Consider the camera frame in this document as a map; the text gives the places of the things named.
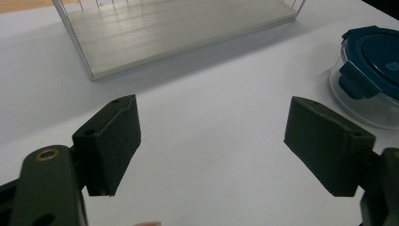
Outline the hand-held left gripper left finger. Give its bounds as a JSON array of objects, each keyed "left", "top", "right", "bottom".
[{"left": 72, "top": 94, "right": 142, "bottom": 198}]

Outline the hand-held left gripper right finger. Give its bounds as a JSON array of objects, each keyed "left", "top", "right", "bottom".
[{"left": 283, "top": 96, "right": 376, "bottom": 198}]

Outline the round glass container blue lid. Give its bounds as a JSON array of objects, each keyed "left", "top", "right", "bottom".
[{"left": 328, "top": 25, "right": 399, "bottom": 131}]

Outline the white wire rack shelf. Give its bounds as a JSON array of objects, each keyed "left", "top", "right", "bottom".
[{"left": 51, "top": 0, "right": 307, "bottom": 82}]

